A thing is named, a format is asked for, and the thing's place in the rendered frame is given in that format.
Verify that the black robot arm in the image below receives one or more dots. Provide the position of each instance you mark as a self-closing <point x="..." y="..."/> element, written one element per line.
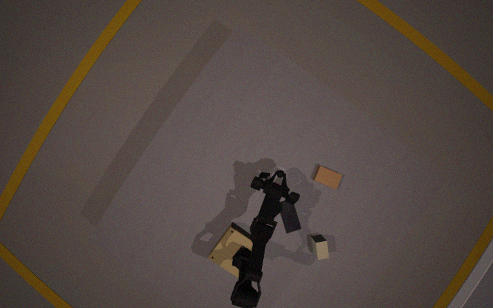
<point x="249" y="263"/>

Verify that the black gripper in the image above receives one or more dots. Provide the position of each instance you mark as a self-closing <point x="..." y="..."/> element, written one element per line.
<point x="258" y="183"/>

